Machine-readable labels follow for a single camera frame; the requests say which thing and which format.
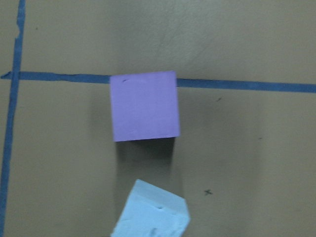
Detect light blue foam block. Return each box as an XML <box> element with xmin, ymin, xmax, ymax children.
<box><xmin>111</xmin><ymin>179</ymin><xmax>191</xmax><ymax>237</ymax></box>

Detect purple foam block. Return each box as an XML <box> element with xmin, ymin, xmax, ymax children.
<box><xmin>110</xmin><ymin>71</ymin><xmax>180</xmax><ymax>142</ymax></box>

